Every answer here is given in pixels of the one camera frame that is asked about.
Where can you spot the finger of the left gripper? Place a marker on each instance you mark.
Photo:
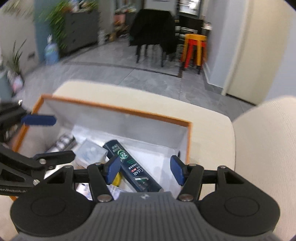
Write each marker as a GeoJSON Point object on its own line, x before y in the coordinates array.
{"type": "Point", "coordinates": [41, 163]}
{"type": "Point", "coordinates": [39, 120]}

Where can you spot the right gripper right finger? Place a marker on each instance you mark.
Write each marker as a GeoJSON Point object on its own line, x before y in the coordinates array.
{"type": "Point", "coordinates": [189, 177]}

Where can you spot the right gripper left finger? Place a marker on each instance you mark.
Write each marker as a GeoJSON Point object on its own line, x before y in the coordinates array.
{"type": "Point", "coordinates": [102, 175]}

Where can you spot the clear plastic cube box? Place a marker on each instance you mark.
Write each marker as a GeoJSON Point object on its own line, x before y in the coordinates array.
{"type": "Point", "coordinates": [88, 153]}

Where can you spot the dark blue Clear bottle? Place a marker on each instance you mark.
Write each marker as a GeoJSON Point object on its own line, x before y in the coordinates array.
{"type": "Point", "coordinates": [131, 170]}

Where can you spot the plaid glasses case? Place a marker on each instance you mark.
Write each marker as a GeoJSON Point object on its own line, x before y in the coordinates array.
{"type": "Point", "coordinates": [66, 142]}

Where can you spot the yellow object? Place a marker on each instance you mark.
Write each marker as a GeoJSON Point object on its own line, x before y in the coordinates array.
{"type": "Point", "coordinates": [117, 180]}

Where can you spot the potted leafy plant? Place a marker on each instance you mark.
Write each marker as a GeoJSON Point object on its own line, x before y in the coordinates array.
{"type": "Point", "coordinates": [14, 58]}

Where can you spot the cream sofa cushion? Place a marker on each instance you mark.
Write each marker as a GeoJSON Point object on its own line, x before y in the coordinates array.
{"type": "Point", "coordinates": [212, 136]}

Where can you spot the orange white storage box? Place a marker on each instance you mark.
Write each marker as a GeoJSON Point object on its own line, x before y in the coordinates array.
{"type": "Point", "coordinates": [150, 138]}

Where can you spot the blue water jug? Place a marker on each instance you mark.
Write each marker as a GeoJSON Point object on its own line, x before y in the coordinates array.
{"type": "Point", "coordinates": [51, 52]}

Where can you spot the cream sofa armrest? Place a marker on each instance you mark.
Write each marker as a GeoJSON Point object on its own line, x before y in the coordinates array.
{"type": "Point", "coordinates": [265, 155]}

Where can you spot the dark grey cabinet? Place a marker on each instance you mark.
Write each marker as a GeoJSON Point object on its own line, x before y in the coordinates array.
{"type": "Point", "coordinates": [81, 30]}

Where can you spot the green trailing plant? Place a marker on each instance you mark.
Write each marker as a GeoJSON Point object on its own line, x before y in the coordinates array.
{"type": "Point", "coordinates": [56, 16]}

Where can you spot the yellow red stacked stools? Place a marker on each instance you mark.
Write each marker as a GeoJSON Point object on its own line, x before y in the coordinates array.
{"type": "Point", "coordinates": [195, 49]}

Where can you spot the cream door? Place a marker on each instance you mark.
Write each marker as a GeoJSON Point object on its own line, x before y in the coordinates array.
{"type": "Point", "coordinates": [261, 49]}

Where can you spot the black dining chair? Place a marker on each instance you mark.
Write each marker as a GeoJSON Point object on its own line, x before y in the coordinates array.
{"type": "Point", "coordinates": [153, 27]}

